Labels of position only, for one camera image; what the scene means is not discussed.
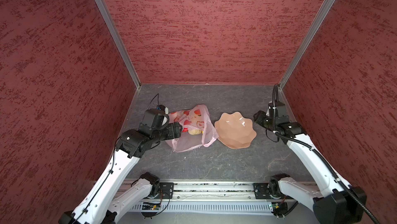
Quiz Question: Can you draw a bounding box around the pink plastic bag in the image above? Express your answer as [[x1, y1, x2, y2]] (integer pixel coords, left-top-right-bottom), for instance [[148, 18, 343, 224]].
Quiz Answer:
[[166, 105, 219, 153]]

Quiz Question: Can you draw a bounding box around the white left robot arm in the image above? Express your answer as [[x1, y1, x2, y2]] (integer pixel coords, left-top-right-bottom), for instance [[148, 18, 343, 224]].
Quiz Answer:
[[59, 105, 183, 224]]

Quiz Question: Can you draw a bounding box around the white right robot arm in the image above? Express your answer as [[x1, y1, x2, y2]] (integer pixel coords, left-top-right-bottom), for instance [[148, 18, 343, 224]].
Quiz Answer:
[[254, 100, 367, 224]]

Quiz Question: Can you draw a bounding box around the pink wavy bowl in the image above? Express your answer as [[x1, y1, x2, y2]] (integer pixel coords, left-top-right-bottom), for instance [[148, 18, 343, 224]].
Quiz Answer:
[[215, 112, 257, 149]]

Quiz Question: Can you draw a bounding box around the left circuit board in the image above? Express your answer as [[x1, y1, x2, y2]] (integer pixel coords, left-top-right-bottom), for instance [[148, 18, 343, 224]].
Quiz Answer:
[[142, 202, 162, 212]]

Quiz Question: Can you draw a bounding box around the circuit board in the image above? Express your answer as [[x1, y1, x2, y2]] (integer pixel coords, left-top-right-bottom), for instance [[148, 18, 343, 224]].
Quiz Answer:
[[271, 202, 288, 218], [142, 202, 162, 212]]

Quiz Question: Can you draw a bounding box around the right circuit board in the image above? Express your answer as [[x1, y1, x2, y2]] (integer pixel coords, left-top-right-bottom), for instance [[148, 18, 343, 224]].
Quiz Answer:
[[271, 202, 288, 218]]

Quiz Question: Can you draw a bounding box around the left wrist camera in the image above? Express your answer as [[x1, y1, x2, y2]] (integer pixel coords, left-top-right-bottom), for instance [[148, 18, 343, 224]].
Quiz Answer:
[[157, 105, 169, 114]]

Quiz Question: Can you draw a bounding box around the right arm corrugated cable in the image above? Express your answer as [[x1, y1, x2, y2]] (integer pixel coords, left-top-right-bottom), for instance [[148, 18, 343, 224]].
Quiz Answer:
[[271, 84, 381, 224]]

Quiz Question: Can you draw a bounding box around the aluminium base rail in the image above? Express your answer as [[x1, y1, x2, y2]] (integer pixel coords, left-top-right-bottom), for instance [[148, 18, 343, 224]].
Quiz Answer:
[[116, 181, 318, 216]]

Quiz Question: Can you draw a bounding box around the left corner aluminium post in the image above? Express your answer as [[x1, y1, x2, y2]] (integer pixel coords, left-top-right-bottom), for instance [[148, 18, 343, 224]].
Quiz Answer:
[[94, 0, 142, 90]]

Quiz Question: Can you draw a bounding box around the corner aluminium post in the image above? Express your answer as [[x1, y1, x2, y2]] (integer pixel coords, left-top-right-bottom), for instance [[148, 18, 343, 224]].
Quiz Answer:
[[94, 0, 142, 90], [279, 0, 336, 91]]

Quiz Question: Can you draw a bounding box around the right corner aluminium post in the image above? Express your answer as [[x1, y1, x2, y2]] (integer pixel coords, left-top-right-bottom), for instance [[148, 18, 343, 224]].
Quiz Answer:
[[279, 0, 336, 91]]

